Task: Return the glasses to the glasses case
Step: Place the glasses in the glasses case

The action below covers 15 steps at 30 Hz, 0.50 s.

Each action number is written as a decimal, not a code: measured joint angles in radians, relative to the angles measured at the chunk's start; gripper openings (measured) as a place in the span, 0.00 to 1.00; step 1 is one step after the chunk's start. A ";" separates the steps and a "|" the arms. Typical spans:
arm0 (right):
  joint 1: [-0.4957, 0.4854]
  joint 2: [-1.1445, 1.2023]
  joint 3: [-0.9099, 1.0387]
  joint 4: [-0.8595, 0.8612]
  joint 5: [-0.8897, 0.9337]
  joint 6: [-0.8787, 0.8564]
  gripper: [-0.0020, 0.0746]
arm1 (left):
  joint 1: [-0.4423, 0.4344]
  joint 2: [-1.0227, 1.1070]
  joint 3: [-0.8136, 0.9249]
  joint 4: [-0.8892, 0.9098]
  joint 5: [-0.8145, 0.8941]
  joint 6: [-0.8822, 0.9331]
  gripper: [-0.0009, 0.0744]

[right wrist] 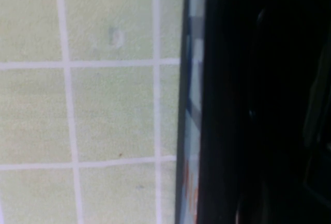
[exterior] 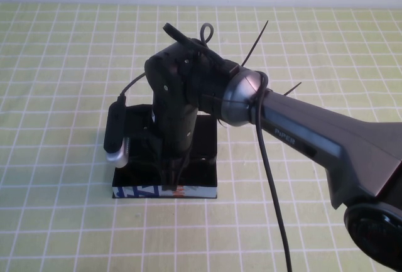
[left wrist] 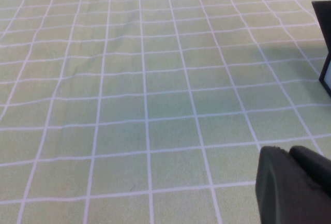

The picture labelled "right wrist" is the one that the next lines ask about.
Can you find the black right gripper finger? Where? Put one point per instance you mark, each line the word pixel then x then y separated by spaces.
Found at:
pixel 248 211

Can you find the black patterned glasses case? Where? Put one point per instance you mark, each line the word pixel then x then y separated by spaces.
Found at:
pixel 219 92

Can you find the black framed glasses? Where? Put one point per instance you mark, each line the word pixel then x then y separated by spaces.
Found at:
pixel 314 99

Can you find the green white checked tablecloth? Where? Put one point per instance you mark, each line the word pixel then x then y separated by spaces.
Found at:
pixel 103 105

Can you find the small grey crumb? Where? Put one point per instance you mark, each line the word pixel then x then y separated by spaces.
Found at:
pixel 117 36

